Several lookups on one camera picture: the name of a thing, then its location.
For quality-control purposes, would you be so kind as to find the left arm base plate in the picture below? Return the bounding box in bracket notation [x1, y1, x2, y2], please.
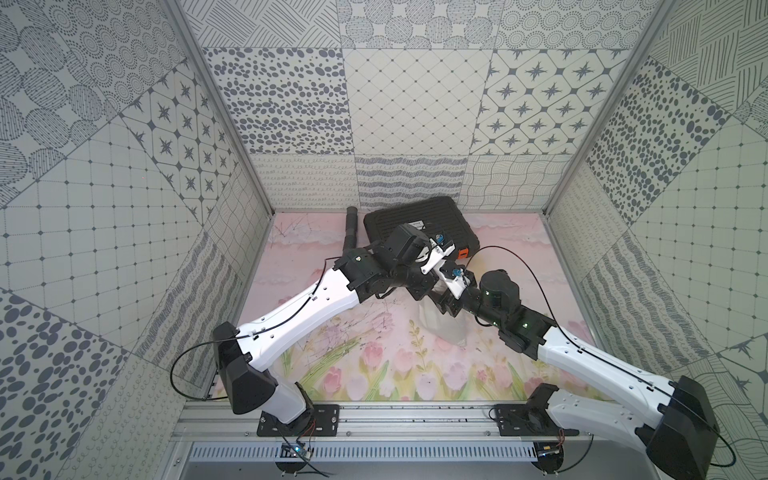
[257, 403, 340, 438]

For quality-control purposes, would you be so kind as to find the black corrugated hose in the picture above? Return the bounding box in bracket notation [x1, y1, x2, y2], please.
[340, 206, 361, 259]

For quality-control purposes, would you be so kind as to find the aluminium mounting rail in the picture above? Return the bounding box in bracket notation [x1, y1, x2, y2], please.
[170, 400, 643, 445]

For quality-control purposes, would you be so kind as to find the floral pink table mat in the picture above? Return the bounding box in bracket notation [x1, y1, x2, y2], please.
[240, 213, 599, 402]

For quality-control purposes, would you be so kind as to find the white cloth soil bag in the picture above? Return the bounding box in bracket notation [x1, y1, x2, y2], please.
[418, 299, 469, 347]

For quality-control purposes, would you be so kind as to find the black plastic tool case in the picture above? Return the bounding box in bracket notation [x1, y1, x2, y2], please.
[363, 196, 480, 259]

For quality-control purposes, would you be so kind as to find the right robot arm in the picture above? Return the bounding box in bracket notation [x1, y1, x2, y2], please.
[430, 267, 720, 479]

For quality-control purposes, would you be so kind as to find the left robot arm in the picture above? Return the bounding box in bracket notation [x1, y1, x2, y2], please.
[212, 223, 455, 425]

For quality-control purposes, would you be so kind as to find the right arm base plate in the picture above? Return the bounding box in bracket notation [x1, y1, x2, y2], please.
[488, 403, 580, 437]

